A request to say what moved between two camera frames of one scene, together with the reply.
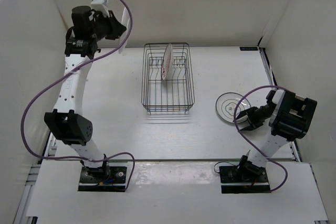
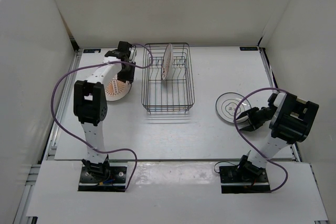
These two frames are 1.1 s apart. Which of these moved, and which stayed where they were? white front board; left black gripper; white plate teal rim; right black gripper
Moved: left black gripper
Stayed: white front board; right black gripper; white plate teal rim
